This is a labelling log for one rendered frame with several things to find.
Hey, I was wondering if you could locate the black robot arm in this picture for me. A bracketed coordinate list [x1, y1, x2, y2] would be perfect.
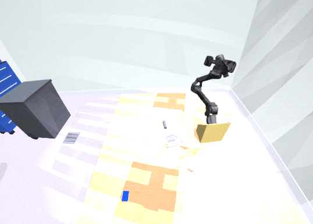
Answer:
[190, 54, 229, 125]

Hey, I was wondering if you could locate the blue rectangular block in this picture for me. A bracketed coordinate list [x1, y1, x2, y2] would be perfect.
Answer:
[122, 190, 129, 201]

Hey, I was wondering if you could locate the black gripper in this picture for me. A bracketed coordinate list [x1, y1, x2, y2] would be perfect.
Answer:
[204, 56, 236, 73]

